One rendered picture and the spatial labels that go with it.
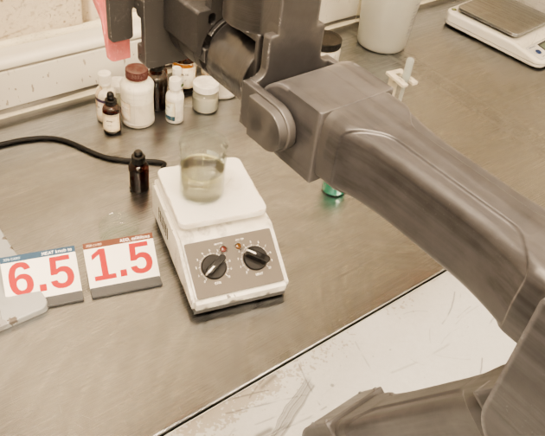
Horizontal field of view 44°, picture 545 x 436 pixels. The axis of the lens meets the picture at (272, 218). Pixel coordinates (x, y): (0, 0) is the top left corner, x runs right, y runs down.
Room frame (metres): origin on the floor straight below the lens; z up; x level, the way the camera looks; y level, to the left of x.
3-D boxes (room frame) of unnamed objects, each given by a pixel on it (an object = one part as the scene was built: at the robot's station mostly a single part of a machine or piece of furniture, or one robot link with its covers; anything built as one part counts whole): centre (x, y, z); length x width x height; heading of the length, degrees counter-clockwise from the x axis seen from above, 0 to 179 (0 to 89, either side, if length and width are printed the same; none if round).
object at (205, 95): (1.02, 0.15, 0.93); 0.05 x 0.05 x 0.05
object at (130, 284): (0.60, 0.18, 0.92); 0.09 x 0.06 x 0.04; 116
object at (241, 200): (0.69, 0.09, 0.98); 0.12 x 0.12 x 0.01; 27
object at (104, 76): (0.94, 0.30, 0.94); 0.03 x 0.03 x 0.09
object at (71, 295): (0.55, 0.27, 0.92); 0.09 x 0.06 x 0.04; 116
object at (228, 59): (0.47, 0.03, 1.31); 0.07 x 0.06 x 0.07; 43
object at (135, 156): (0.78, 0.21, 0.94); 0.03 x 0.03 x 0.07
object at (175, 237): (0.67, 0.07, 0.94); 0.22 x 0.13 x 0.08; 27
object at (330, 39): (1.20, -0.05, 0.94); 0.07 x 0.07 x 0.07
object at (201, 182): (0.68, 0.10, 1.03); 0.07 x 0.06 x 0.08; 25
